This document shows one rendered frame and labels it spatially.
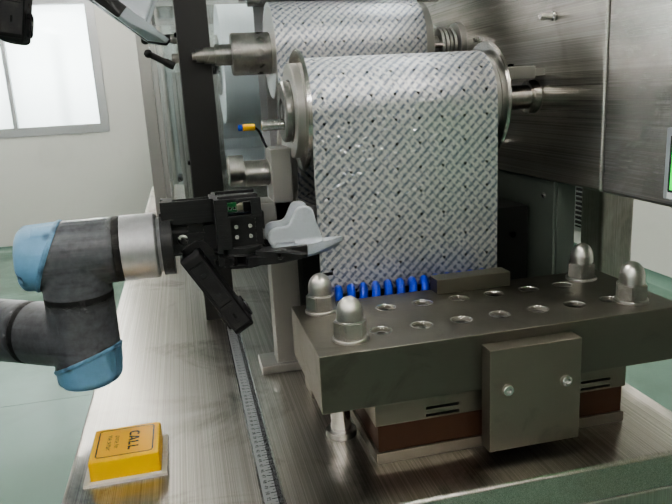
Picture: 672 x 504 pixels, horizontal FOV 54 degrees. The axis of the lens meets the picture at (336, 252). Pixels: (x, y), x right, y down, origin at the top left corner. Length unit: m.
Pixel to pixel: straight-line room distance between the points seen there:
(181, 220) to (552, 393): 0.44
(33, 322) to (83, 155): 5.61
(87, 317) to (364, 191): 0.35
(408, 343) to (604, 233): 0.55
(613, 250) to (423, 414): 0.55
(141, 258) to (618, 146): 0.54
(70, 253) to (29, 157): 5.73
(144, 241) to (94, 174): 5.67
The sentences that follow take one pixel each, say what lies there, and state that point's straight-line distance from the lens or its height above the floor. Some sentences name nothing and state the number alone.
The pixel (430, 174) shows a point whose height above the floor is 1.17.
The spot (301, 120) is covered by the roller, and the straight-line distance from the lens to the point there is 0.79.
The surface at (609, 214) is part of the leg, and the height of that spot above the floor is 1.06.
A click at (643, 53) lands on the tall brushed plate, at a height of 1.29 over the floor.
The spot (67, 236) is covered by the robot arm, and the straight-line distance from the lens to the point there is 0.77.
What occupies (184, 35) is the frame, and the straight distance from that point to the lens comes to 1.10.
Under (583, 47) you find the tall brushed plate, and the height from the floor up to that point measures 1.31.
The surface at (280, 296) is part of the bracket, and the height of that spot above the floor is 1.01.
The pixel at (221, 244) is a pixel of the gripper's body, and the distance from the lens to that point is 0.75.
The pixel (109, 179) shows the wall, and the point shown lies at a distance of 6.40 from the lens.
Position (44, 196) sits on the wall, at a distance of 6.50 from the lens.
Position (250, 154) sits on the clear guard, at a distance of 1.82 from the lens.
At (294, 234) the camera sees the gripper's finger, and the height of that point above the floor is 1.11.
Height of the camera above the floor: 1.27
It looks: 14 degrees down
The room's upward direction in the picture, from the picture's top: 3 degrees counter-clockwise
